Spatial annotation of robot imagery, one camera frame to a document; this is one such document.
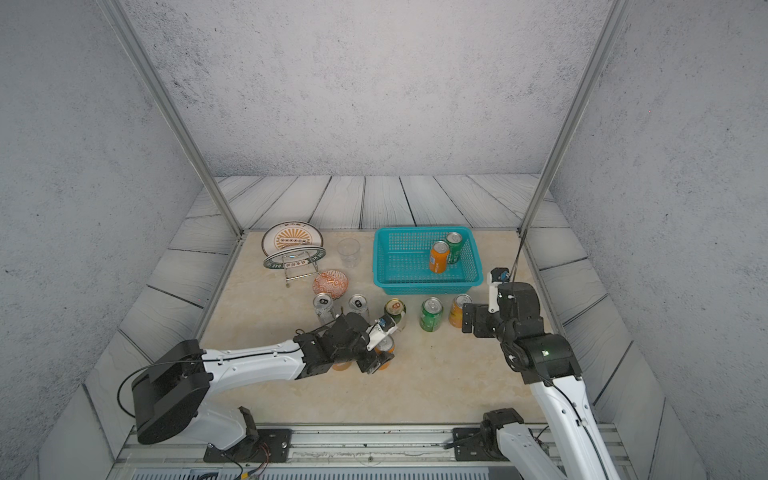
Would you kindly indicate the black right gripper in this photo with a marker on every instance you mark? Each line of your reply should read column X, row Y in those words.
column 480, row 329

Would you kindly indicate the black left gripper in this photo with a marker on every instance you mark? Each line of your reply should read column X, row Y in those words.
column 375, row 361

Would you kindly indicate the orange Schweppes can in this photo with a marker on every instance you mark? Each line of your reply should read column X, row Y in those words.
column 456, row 310

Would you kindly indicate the silver white drink can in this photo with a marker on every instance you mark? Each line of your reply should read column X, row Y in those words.
column 323, row 304

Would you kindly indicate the green soda can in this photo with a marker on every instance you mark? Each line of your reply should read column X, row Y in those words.
column 431, row 314

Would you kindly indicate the orange Fanta can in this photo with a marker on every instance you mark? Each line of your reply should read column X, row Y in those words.
column 386, row 345

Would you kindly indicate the green white gold-top can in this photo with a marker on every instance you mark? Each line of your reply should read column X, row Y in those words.
column 397, row 310

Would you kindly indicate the orange can silver top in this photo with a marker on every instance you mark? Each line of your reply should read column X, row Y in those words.
column 439, row 256

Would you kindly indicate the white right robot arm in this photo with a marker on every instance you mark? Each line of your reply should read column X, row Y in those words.
column 548, row 366

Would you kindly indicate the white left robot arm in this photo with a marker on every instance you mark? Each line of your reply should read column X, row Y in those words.
column 174, row 396

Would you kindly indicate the teal plastic basket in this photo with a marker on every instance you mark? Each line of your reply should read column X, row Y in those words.
column 401, row 255

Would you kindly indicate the red patterned bowl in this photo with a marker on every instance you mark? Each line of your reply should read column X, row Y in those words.
column 332, row 282

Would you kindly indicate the clear plastic cup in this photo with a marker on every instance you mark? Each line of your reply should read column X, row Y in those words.
column 349, row 252

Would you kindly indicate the green rimmed white plate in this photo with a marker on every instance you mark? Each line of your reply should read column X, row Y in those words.
column 275, row 262

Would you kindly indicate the orange sunburst plate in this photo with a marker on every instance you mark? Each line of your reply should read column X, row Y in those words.
column 290, row 234

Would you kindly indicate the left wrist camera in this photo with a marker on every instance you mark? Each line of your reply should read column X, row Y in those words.
column 380, row 329

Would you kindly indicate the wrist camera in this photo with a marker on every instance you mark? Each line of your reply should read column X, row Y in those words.
column 380, row 329
column 496, row 277

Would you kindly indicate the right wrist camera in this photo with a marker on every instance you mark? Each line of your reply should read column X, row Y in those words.
column 496, row 277

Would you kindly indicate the metal wire plate stand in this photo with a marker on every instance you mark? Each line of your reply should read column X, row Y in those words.
column 299, row 267

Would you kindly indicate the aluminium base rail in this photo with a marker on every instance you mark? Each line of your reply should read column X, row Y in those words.
column 436, row 451

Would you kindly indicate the right aluminium frame post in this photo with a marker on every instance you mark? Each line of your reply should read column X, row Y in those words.
column 589, row 79

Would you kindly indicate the aluminium frame post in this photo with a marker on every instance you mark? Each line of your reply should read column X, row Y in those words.
column 589, row 79
column 129, row 40

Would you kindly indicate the left aluminium frame post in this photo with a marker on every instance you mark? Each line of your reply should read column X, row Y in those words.
column 129, row 40

